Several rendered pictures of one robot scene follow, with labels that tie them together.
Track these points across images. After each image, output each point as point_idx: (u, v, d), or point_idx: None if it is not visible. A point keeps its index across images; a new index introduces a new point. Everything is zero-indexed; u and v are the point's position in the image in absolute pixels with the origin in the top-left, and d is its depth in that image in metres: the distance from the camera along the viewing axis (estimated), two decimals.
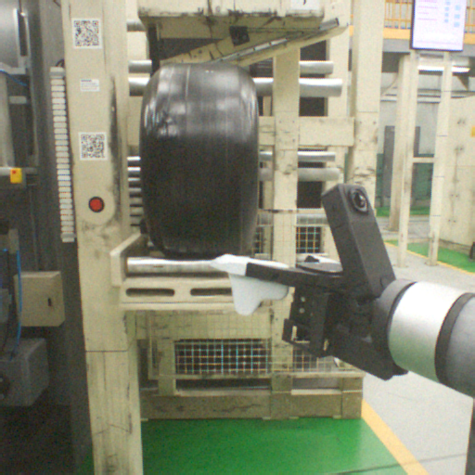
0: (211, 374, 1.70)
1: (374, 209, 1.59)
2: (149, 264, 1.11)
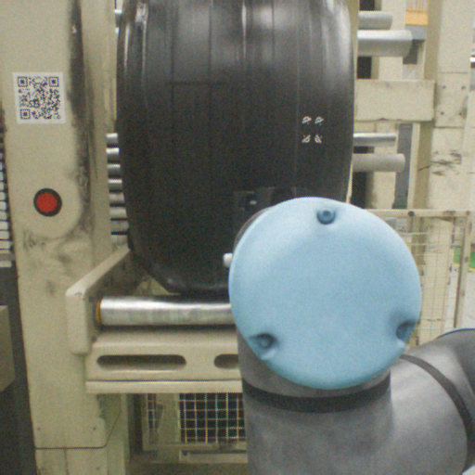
0: (232, 442, 1.20)
1: (470, 210, 1.09)
2: None
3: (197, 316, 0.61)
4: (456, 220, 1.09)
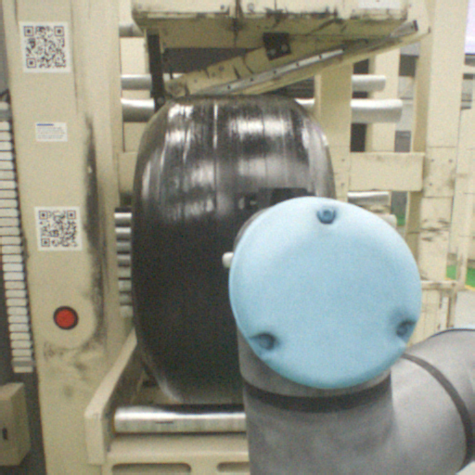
0: None
1: (455, 281, 1.17)
2: (150, 418, 0.69)
3: None
4: (442, 291, 1.17)
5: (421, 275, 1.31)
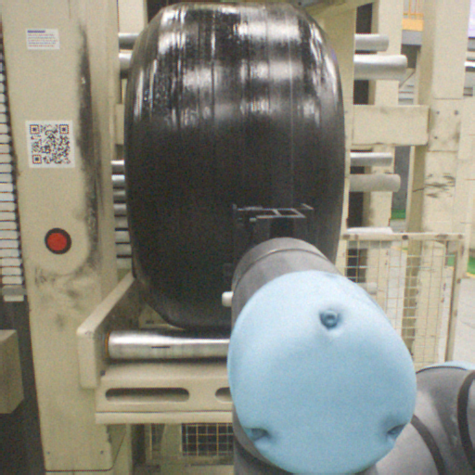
0: (232, 456, 1.24)
1: (462, 233, 1.13)
2: (146, 343, 0.65)
3: None
4: (449, 243, 1.13)
5: (427, 232, 1.28)
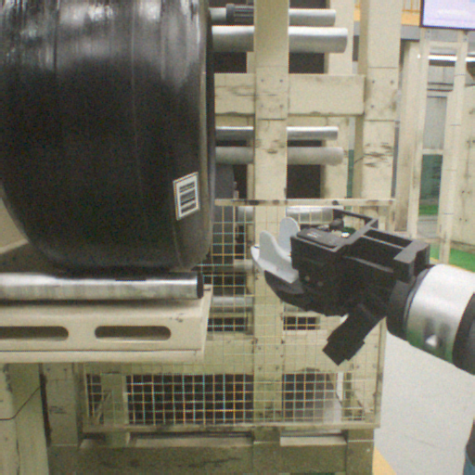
0: (169, 425, 1.24)
1: (393, 198, 1.14)
2: (30, 297, 0.66)
3: (87, 274, 0.69)
4: (379, 209, 1.14)
5: None
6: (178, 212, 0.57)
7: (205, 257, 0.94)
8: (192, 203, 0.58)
